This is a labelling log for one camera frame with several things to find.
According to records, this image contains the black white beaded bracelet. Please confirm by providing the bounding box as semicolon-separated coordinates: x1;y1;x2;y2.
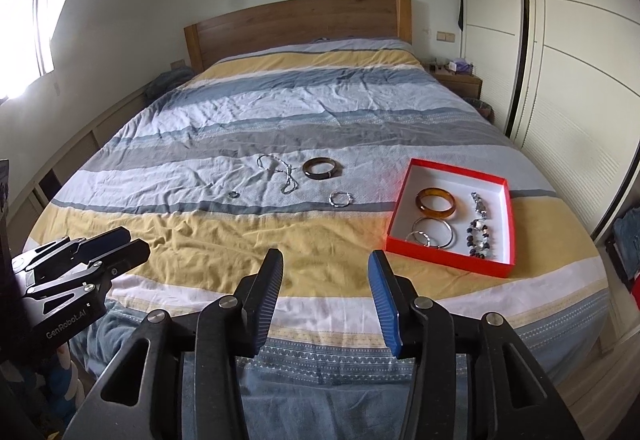
462;219;497;261

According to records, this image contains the pile of clothes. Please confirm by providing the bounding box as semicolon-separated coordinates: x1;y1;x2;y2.
605;210;640;313

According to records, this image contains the window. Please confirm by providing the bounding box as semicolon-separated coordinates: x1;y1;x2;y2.
0;0;56;101

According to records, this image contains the silver link watch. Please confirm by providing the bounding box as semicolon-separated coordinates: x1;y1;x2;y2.
470;191;490;220

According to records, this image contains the woven basket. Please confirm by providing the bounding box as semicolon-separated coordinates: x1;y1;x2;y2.
462;97;493;123

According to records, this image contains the blue white cloth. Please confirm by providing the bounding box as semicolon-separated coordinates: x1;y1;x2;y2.
37;345;88;423

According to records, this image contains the silver chain necklace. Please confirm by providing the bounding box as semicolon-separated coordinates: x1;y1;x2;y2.
256;154;301;195

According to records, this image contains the dark brown bangle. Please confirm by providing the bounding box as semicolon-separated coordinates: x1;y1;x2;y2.
302;157;342;181

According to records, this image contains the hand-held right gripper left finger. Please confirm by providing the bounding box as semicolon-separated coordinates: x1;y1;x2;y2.
65;247;285;440

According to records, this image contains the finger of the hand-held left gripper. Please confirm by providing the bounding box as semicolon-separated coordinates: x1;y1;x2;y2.
25;240;151;308
12;227;132;273

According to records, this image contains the wooden nightstand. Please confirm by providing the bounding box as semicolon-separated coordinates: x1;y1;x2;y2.
425;62;483;100

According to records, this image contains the thin gold bangle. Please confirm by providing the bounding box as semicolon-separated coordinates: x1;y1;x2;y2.
412;216;456;250

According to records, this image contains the low white shelf unit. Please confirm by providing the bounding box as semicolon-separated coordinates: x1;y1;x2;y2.
0;85;151;221

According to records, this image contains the white sliding wardrobe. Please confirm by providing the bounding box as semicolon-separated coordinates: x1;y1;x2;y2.
455;0;640;241

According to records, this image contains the blue grey cloth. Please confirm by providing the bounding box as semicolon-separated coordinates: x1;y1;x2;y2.
145;67;193;98

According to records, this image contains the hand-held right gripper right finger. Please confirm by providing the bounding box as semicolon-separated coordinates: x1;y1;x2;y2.
367;249;583;440

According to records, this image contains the wooden headboard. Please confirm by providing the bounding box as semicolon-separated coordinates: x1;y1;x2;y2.
183;0;413;73

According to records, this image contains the amber bangle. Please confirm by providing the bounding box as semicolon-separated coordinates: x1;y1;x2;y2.
414;187;457;221

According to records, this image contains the red shallow box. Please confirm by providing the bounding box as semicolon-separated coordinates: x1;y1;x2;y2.
384;158;516;279

